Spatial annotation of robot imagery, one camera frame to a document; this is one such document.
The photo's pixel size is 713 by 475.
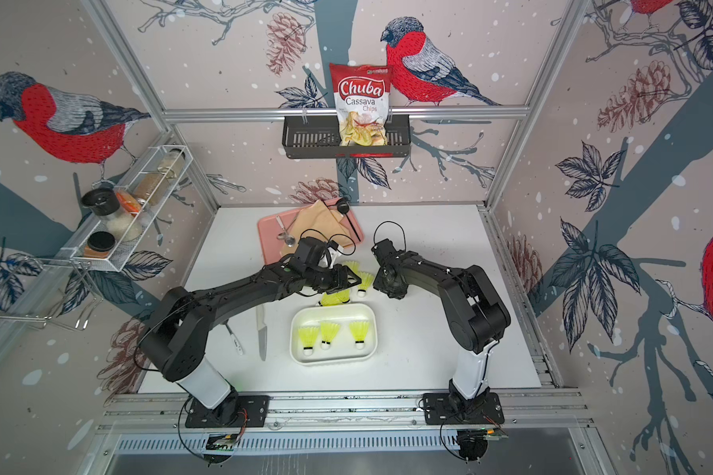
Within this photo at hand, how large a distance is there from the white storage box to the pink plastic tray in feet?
0.93

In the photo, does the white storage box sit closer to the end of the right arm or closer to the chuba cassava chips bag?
the end of the right arm

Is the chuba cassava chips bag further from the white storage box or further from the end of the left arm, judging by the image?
the white storage box

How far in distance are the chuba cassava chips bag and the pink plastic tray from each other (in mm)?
368

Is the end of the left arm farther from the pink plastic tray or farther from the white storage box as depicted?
the pink plastic tray

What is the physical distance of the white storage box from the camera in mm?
813

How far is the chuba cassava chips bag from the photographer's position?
32.7 inches

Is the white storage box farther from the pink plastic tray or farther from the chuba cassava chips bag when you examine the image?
the chuba cassava chips bag

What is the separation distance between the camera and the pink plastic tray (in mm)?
1097
